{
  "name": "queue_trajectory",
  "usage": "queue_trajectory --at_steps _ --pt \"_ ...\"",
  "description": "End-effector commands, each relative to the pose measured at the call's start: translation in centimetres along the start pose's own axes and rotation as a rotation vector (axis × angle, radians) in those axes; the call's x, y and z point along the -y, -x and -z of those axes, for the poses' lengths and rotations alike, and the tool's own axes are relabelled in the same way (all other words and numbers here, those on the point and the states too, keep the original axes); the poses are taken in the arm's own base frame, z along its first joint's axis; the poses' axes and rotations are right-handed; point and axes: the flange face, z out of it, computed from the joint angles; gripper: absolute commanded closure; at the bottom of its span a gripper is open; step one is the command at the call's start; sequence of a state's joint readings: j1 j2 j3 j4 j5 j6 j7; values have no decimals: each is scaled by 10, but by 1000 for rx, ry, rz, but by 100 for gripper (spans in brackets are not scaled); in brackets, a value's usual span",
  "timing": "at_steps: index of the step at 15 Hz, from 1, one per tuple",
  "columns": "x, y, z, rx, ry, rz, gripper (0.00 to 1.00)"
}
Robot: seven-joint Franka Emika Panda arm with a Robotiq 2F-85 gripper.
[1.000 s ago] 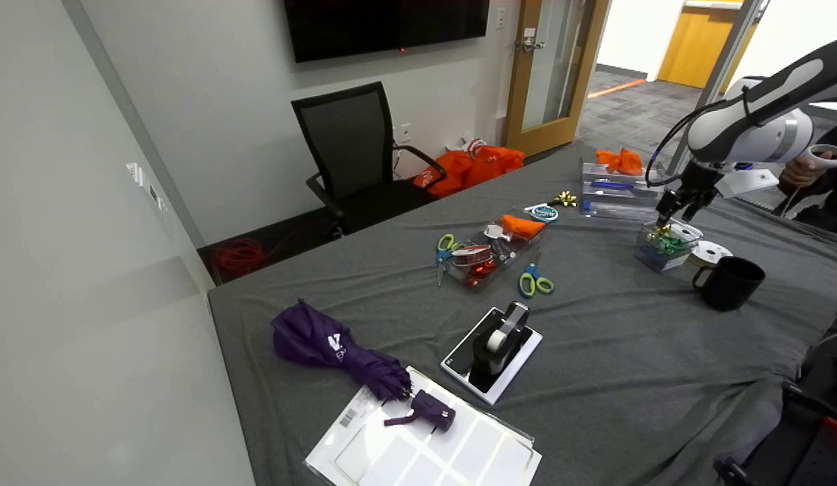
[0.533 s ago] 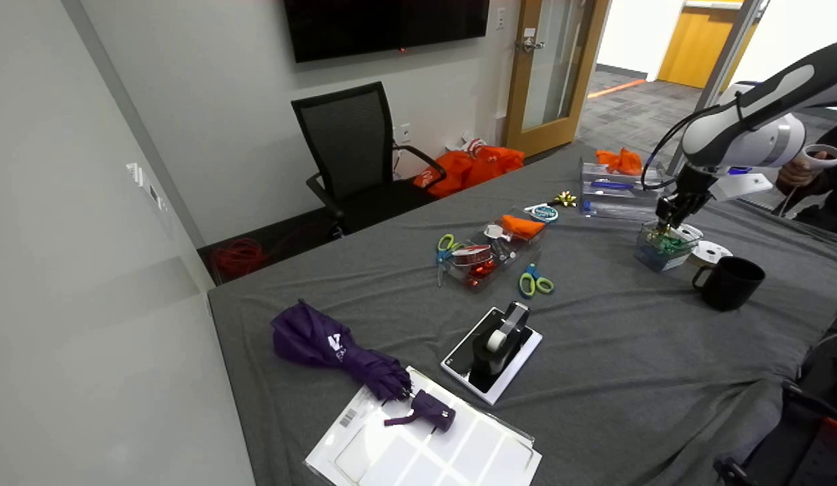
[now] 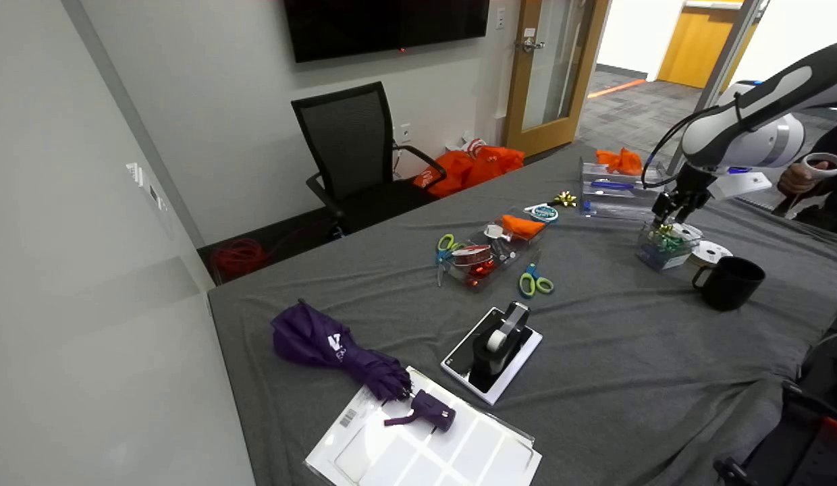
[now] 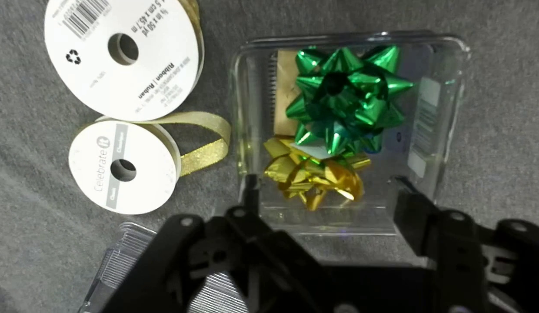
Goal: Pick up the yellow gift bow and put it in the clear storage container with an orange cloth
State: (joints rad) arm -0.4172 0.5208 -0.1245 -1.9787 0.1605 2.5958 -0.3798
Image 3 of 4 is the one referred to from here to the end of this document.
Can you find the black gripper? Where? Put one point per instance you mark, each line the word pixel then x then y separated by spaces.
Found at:
pixel 685 190

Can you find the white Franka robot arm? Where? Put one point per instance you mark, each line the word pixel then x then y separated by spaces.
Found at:
pixel 760 116

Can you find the green gift bow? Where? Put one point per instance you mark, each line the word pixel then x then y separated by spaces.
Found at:
pixel 676 244

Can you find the small square clear container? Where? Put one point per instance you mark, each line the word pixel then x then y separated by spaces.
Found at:
pixel 658 257

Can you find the gold bow with dark specks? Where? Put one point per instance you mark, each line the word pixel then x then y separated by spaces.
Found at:
pixel 564 197

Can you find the orange gift bow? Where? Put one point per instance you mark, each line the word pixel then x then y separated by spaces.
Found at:
pixel 521 228

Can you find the red ribbon bow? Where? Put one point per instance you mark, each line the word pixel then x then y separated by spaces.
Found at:
pixel 478 267

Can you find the large white ribbon spool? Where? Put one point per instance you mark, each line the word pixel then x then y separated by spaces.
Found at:
pixel 710 251

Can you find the clear three-compartment organizer tray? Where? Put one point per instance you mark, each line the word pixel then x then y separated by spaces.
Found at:
pixel 617 193

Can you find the orange ribbon bundle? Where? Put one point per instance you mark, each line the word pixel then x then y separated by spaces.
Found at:
pixel 618 161

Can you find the black mug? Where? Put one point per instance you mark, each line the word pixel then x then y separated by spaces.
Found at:
pixel 732 285

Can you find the teal ribbon spool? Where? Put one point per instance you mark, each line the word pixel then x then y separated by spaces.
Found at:
pixel 543 213

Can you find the green and blue scissors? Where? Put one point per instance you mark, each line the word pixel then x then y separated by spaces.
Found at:
pixel 532 285

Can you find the grey tablecloth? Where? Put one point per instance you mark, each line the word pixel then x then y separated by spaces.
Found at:
pixel 617 359

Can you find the person in dark clothes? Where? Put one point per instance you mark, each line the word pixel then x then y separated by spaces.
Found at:
pixel 826 204

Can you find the white handheld controller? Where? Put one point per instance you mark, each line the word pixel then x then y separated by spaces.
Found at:
pixel 822 163

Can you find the wooden door with glass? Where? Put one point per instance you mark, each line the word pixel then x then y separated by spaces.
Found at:
pixel 535 72

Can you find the orange plastic bag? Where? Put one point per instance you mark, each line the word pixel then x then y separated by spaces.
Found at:
pixel 469 165

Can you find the black tape dispenser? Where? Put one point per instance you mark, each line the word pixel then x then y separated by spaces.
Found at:
pixel 501 347

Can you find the white label sheet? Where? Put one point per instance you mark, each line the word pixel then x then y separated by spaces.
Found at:
pixel 436 454

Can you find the black mesh office chair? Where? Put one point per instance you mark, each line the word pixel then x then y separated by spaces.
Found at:
pixel 346 136

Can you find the purple folded umbrella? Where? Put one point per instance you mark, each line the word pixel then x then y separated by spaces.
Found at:
pixel 325 347

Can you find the red object on floor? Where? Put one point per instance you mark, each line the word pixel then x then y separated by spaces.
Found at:
pixel 242 259

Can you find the black wall television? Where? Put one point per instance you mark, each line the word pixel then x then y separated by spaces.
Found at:
pixel 381 23

